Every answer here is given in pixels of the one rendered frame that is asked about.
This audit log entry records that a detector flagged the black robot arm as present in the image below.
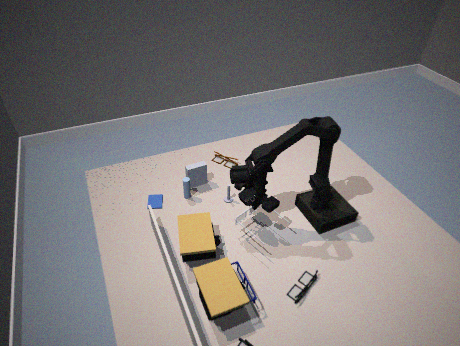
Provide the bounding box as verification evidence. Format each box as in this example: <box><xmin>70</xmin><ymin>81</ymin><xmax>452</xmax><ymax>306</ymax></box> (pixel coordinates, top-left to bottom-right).
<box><xmin>230</xmin><ymin>116</ymin><xmax>341</xmax><ymax>213</ymax></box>

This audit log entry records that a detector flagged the blue square block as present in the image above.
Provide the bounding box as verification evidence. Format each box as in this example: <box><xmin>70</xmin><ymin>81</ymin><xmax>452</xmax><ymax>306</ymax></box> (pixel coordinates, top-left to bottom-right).
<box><xmin>147</xmin><ymin>194</ymin><xmax>163</xmax><ymax>209</ymax></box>

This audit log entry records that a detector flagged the blue-grey cylinder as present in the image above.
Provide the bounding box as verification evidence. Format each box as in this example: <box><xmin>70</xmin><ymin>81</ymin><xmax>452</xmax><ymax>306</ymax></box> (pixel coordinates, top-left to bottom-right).
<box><xmin>183</xmin><ymin>177</ymin><xmax>191</xmax><ymax>199</ymax></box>

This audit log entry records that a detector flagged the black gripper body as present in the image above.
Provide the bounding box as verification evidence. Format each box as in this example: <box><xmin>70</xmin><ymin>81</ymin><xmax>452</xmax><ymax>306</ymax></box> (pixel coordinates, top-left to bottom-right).
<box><xmin>234</xmin><ymin>179</ymin><xmax>280</xmax><ymax>213</ymax></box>

